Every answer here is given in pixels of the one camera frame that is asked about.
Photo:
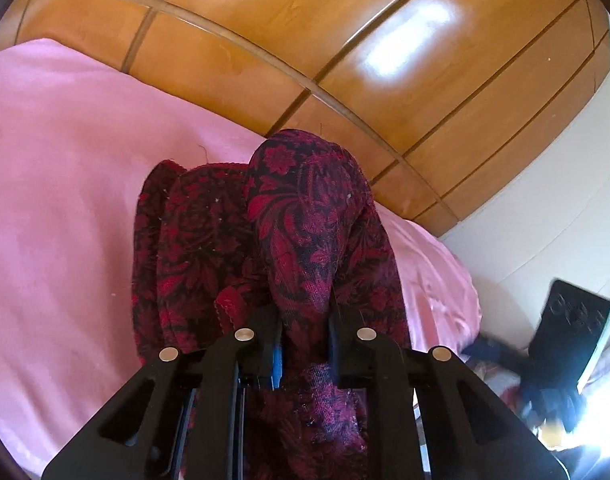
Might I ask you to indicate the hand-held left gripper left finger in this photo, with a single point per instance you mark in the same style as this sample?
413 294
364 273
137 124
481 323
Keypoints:
276 366

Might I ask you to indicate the red purple floral knit sweater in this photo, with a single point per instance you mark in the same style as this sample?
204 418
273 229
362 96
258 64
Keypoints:
295 220

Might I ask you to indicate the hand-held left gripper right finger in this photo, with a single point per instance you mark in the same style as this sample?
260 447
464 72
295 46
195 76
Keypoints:
343 355

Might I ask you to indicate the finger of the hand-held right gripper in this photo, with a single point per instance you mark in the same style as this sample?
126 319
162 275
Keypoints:
495 352

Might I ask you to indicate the wooden headboard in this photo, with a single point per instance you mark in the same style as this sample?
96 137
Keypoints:
295 20

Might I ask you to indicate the pink blanket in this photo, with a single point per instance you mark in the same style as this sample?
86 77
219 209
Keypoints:
65 200

